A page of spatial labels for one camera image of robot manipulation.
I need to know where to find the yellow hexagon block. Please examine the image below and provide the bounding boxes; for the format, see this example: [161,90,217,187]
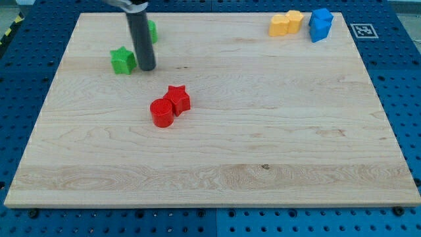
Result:
[285,10,304,34]

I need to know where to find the blue pentagon block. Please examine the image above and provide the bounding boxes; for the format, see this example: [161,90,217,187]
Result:
[309,18,332,43]

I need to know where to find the black bolt front left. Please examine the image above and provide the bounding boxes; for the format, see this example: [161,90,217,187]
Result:
[27,209,39,219]

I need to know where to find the white fiducial marker tag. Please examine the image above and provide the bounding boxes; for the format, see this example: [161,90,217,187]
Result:
[350,23,378,39]

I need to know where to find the yellow heart block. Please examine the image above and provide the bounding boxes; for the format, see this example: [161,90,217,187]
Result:
[268,14,290,37]

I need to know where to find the green circle block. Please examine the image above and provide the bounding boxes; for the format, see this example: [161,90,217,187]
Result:
[148,20,158,43]

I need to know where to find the red circle block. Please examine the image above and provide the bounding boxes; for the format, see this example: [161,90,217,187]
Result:
[150,98,174,128]

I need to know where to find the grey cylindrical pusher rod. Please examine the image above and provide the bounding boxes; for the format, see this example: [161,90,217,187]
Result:
[126,1,156,71]

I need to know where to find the green star block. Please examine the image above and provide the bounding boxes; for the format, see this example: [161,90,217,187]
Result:
[110,46,137,75]

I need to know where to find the blue cube block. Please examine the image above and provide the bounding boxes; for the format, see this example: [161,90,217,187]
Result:
[309,8,334,26]

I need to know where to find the black bolt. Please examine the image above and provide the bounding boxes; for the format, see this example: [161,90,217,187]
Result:
[27,209,39,219]
[392,206,405,217]

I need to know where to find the light wooden board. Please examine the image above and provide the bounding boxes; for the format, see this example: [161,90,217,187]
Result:
[5,13,420,209]

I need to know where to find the red star block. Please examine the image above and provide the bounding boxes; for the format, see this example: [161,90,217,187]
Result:
[163,85,191,117]

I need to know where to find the black bolt front right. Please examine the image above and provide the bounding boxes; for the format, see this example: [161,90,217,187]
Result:
[392,206,405,217]

